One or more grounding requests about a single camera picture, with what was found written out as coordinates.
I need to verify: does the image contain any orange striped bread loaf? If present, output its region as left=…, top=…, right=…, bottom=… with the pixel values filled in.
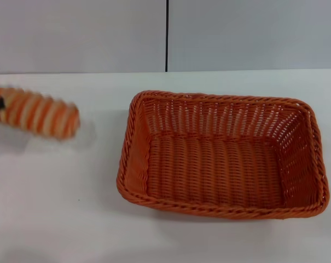
left=0, top=86, right=81, bottom=142

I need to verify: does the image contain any orange woven plastic basket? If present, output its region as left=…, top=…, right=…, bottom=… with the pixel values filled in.
left=115, top=90, right=330, bottom=221

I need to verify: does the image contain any black vertical wall strip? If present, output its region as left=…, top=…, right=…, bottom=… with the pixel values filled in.
left=164, top=0, right=170, bottom=73

